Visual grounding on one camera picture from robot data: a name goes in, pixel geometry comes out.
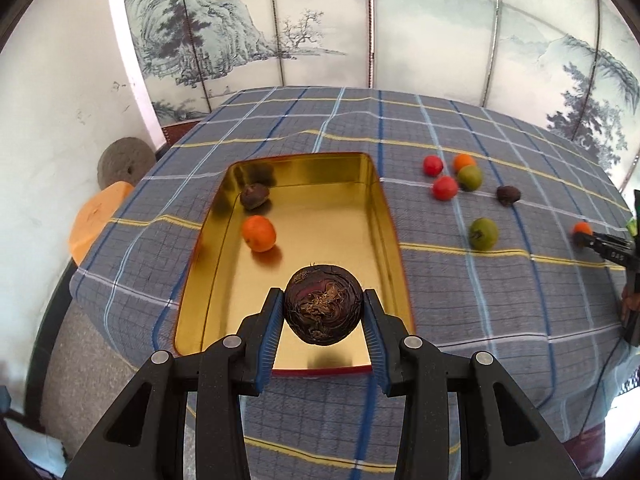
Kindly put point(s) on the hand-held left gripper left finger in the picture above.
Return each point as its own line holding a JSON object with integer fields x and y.
{"x": 270, "y": 340}

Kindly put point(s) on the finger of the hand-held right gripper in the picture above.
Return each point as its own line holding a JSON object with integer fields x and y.
{"x": 607, "y": 246}

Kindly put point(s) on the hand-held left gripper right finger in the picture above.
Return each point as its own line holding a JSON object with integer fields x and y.
{"x": 374, "y": 340}

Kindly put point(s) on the small orange tangerine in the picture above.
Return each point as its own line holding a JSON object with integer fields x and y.
{"x": 581, "y": 228}

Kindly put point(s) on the round dark purple passion fruit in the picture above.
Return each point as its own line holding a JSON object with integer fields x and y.
{"x": 322, "y": 305}

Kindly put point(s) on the gold metal tin tray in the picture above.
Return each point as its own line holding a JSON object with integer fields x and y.
{"x": 320, "y": 230}

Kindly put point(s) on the green tomato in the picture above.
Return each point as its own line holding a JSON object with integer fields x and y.
{"x": 471, "y": 178}
{"x": 483, "y": 234}

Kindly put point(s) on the shrivelled dark brown fruit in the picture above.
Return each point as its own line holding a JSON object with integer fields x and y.
{"x": 255, "y": 196}

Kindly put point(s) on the red tomato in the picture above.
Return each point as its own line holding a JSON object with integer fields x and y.
{"x": 445, "y": 188}
{"x": 432, "y": 165}

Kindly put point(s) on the person's right hand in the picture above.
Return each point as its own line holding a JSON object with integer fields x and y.
{"x": 631, "y": 300}

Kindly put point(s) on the grey plaid tablecloth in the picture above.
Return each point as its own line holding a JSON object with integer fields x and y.
{"x": 450, "y": 285}

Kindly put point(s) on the orange round stool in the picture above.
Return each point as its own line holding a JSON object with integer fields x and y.
{"x": 92, "y": 222}

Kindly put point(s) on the dark red wooden table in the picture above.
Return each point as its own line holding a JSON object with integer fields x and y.
{"x": 175, "y": 132}

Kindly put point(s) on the landscape painted folding screen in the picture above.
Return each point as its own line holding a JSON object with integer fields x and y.
{"x": 325, "y": 10}

